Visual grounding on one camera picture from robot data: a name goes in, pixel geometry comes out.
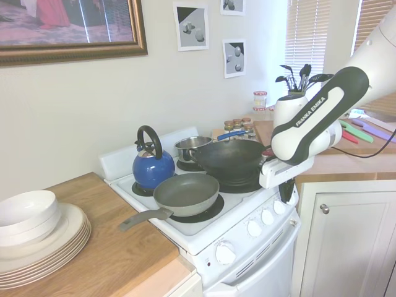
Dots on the white burner knob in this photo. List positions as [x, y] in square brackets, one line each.
[267, 217]
[279, 207]
[254, 229]

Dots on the green kitchen knife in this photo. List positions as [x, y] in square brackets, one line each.
[362, 134]

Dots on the white oven door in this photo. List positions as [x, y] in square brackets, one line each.
[263, 272]

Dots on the spice jar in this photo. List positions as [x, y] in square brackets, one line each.
[237, 123]
[229, 126]
[246, 120]
[249, 128]

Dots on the black tongs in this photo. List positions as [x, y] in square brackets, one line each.
[304, 72]

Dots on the black wok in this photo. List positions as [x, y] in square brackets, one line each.
[229, 157]

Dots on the grey frying pan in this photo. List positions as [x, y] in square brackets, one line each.
[185, 191]

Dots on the grey shapes paper print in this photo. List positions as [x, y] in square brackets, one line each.
[191, 28]
[234, 58]
[233, 6]

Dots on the white electric stove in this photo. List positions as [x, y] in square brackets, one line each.
[235, 201]

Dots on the white oven temperature knob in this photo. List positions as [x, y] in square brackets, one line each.
[225, 253]

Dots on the white bowl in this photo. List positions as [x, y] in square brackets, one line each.
[46, 232]
[24, 207]

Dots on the wooden window blind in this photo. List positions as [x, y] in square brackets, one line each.
[309, 31]
[365, 18]

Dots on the black slotted spoon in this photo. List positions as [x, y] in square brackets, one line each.
[323, 77]

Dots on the black spatula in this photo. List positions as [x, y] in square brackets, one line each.
[286, 69]

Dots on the red kitchen knife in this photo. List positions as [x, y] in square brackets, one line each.
[349, 136]

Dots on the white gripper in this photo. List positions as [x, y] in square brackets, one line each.
[278, 174]

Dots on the black stove burner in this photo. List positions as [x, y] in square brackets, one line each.
[238, 185]
[188, 166]
[139, 189]
[213, 212]

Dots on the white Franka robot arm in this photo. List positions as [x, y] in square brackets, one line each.
[321, 108]

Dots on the gold framed painting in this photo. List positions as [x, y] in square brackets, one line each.
[62, 24]

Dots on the white utensil holder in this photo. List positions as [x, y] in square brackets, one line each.
[289, 111]

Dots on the silver cabinet knob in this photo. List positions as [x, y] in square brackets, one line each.
[324, 209]

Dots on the glass salt shaker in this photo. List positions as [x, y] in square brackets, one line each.
[252, 135]

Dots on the purple kitchen knife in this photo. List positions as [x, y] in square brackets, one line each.
[377, 130]

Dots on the glass jar checked lid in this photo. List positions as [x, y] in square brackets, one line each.
[259, 113]
[272, 109]
[260, 99]

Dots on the white door cabinet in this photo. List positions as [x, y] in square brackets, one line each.
[355, 247]

